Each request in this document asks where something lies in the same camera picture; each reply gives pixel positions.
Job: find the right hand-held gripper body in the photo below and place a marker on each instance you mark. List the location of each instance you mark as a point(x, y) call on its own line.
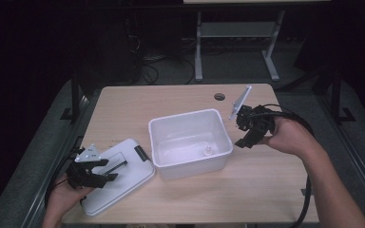
point(256, 122)

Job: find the small white knob-shaped piece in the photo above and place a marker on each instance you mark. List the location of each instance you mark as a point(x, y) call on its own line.
point(207, 150)

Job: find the person's right hand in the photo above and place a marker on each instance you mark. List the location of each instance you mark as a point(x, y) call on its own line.
point(293, 137)

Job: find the grey metal stand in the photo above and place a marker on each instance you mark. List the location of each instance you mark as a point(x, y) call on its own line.
point(234, 30)

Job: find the white box lid black latch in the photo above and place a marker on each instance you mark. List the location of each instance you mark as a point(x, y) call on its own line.
point(120, 186)

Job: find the person's left hand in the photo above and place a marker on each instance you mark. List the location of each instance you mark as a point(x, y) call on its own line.
point(61, 199)

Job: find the black frame post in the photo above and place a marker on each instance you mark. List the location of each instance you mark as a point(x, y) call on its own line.
point(75, 98)
point(336, 98)

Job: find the white plastic storage box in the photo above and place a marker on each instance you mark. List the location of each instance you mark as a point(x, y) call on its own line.
point(187, 142)

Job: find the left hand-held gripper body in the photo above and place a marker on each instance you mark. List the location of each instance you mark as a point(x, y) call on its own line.
point(82, 177)

